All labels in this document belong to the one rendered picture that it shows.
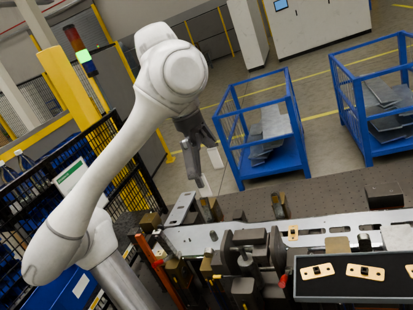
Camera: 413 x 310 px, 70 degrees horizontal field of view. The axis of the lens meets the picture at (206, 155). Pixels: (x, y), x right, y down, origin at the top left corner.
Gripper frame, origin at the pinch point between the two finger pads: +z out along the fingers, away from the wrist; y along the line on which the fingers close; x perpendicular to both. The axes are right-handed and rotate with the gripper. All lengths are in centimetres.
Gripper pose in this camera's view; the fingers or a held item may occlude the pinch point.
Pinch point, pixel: (212, 178)
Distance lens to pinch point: 82.0
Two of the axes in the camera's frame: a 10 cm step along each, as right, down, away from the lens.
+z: 3.5, 8.5, 4.0
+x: -9.0, 1.9, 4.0
